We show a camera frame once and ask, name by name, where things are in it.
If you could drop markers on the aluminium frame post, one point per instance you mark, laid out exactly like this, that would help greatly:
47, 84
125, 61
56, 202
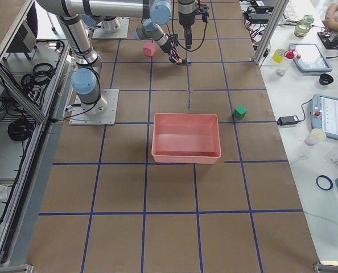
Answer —
269, 30

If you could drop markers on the teach pendant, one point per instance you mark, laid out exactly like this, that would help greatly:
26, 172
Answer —
324, 114
311, 59

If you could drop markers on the teach pendant near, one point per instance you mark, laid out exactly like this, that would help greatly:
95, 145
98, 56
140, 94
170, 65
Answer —
324, 114

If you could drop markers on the pink plastic bin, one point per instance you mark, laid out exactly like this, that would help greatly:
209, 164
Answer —
186, 138

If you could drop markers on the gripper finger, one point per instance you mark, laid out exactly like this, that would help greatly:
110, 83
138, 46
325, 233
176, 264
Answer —
174, 59
188, 36

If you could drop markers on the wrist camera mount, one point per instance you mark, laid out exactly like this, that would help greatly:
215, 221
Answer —
203, 11

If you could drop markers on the clear squeeze bottle red cap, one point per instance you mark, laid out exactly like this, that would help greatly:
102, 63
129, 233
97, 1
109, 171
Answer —
285, 63

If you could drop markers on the teach pendant far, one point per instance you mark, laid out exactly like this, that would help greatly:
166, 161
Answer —
311, 59

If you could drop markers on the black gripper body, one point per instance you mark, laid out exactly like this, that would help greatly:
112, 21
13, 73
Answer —
184, 15
165, 45

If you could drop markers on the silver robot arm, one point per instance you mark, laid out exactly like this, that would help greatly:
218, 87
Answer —
160, 12
86, 80

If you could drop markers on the green foam cube far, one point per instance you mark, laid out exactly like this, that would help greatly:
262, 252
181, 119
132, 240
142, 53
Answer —
240, 112

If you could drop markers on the pink foam cube centre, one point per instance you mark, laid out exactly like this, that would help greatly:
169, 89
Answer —
149, 49

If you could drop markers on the black power adapter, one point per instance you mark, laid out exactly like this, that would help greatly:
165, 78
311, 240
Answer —
288, 120

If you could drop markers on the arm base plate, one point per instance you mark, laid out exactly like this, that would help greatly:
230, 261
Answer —
103, 113
112, 29

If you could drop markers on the yellow tape roll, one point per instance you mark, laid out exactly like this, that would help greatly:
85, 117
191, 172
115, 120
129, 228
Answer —
278, 55

